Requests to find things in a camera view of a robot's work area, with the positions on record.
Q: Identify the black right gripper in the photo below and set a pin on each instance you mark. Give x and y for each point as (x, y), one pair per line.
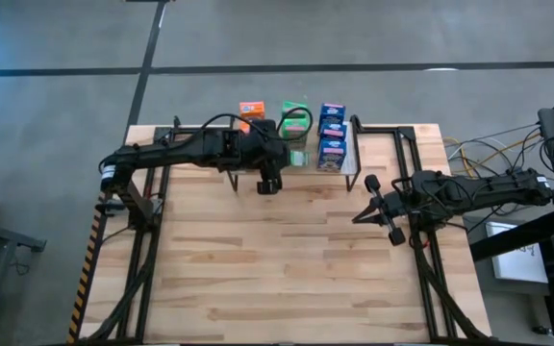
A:
(395, 209)

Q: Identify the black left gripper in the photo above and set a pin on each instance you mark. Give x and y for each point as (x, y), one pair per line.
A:
(272, 158)

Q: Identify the blue Frosted Flakes cereal box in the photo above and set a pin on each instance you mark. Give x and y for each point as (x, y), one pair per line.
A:
(331, 156)
(333, 130)
(332, 111)

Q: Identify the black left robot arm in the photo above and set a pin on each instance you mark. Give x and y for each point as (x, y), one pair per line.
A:
(185, 149)

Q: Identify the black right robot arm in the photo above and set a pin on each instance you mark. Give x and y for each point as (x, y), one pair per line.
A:
(474, 192)

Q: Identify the wooden shelf table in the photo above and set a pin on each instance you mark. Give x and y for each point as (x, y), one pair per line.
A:
(354, 158)

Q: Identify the black beam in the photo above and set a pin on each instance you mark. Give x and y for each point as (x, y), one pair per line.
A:
(522, 235)

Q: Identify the white panel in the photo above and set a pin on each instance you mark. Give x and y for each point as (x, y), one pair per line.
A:
(522, 264)

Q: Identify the grey desk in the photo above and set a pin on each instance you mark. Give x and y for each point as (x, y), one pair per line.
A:
(508, 312)

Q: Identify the yellow black hazard stripe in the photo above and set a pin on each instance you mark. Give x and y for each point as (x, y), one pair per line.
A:
(83, 281)

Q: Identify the black metal rig frame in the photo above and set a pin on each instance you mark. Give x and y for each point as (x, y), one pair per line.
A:
(160, 130)
(408, 130)

